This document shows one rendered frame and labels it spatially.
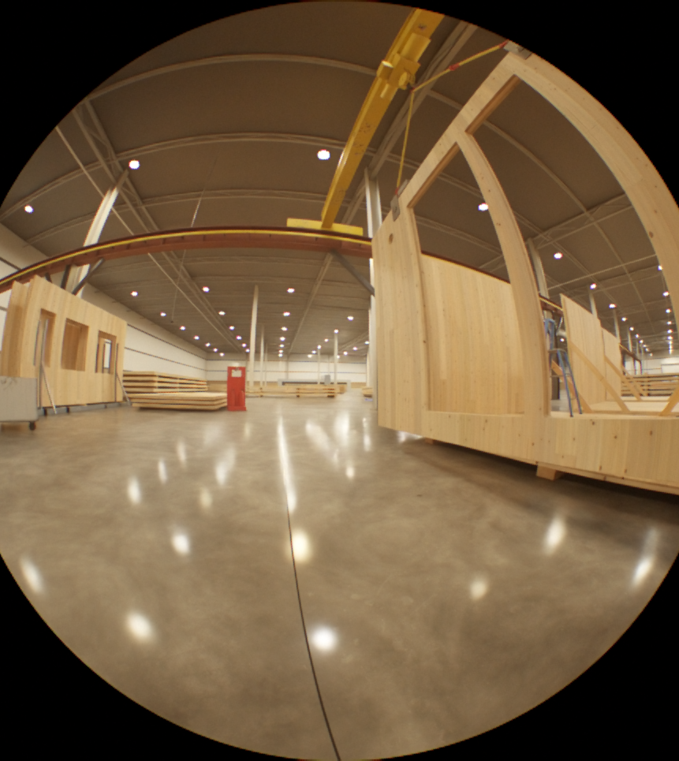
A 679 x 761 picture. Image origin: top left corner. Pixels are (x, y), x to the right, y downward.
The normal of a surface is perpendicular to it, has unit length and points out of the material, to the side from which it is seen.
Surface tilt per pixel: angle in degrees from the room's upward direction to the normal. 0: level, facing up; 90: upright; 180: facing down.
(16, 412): 90
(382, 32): 180
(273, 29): 180
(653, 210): 90
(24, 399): 90
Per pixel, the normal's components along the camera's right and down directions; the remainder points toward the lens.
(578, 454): -0.97, -0.01
